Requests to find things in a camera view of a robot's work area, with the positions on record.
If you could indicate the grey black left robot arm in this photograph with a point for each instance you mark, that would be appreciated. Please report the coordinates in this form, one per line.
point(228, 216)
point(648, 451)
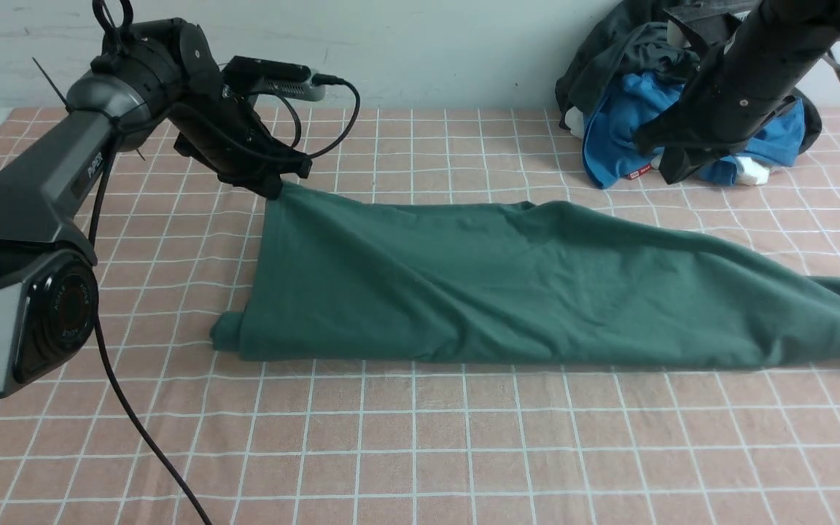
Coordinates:
point(147, 72)

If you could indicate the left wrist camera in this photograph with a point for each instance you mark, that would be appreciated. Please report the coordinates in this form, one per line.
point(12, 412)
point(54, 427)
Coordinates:
point(251, 76)

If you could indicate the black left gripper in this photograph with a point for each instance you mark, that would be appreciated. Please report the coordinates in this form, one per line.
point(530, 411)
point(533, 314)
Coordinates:
point(227, 136)

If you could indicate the pink checkered tablecloth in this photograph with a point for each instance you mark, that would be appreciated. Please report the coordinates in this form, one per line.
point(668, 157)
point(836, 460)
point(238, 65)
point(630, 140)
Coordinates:
point(403, 443)

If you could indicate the green long-sleeved shirt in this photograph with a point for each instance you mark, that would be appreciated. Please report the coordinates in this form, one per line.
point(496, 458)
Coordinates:
point(519, 283)

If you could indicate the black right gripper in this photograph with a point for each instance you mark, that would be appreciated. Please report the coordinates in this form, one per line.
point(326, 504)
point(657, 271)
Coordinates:
point(740, 87)

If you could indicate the blue crumpled garment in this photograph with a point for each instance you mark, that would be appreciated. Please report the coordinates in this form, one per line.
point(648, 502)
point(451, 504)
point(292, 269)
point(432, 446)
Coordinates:
point(610, 155)

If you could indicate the dark grey crumpled garment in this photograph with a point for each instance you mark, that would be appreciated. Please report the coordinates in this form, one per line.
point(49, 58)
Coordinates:
point(670, 38)

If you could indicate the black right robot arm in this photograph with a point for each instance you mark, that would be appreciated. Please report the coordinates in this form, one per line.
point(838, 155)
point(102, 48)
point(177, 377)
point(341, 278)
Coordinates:
point(821, 31)

